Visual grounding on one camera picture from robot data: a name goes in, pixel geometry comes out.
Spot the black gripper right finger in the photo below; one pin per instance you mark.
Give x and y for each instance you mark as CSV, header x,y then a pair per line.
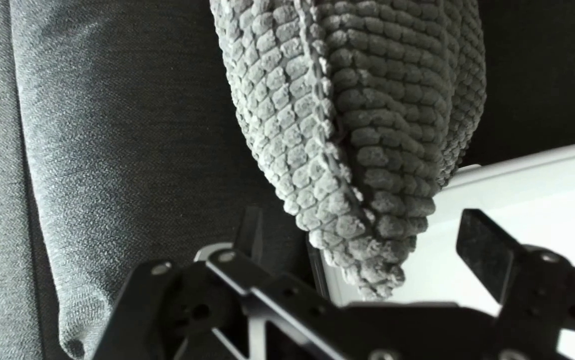
x,y
539,292

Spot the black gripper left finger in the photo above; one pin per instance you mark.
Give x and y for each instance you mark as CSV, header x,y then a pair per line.
x,y
167,313

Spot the grey textured pillow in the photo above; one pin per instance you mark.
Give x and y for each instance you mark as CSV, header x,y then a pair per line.
x,y
367,120

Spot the dark grey sofa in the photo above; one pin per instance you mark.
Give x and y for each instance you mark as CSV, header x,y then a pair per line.
x,y
132,133

